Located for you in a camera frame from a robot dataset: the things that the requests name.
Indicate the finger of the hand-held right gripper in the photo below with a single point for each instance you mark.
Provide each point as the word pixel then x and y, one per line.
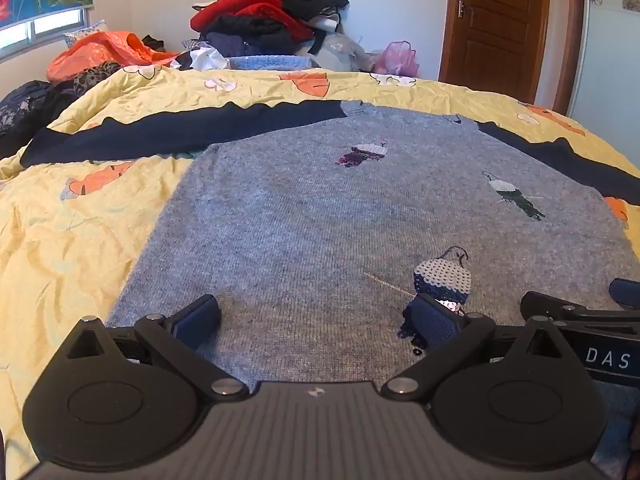
pixel 627 294
pixel 595 317

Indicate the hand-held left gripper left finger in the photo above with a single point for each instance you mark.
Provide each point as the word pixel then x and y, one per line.
pixel 200 316

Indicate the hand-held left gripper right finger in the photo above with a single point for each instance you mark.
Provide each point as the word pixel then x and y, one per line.
pixel 434 320

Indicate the grey sweater with navy sleeves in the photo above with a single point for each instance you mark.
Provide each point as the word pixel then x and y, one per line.
pixel 300 220

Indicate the yellow carrot print blanket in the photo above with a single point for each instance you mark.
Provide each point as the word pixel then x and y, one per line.
pixel 60 240

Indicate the white crumpled cloth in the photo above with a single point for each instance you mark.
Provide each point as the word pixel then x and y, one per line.
pixel 200 57

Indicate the light blue knit garment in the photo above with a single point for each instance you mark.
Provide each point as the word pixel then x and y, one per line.
pixel 270 62

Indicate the leopard print cloth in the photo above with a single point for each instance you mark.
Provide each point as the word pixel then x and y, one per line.
pixel 90 76

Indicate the pink plastic bag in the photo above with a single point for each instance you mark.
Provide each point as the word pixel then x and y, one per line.
pixel 397 57

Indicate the dark blue patterned cloth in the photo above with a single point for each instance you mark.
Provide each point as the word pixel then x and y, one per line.
pixel 22 110

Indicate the navy garment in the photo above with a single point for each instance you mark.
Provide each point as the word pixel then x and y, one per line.
pixel 235 42

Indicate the orange cloth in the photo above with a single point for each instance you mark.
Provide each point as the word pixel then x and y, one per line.
pixel 100 52

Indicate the clear plastic bag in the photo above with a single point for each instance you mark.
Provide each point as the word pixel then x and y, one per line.
pixel 342 50

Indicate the brown wooden door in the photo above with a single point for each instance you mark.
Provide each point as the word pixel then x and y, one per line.
pixel 495 25

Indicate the floral pillow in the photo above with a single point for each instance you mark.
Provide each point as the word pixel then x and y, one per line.
pixel 87 30

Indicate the red knit garment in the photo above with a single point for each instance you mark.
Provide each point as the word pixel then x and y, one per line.
pixel 250 7

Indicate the window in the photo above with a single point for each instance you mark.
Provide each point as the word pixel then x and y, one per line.
pixel 30 35

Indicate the brown door frame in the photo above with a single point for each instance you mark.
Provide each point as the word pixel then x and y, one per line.
pixel 567 35

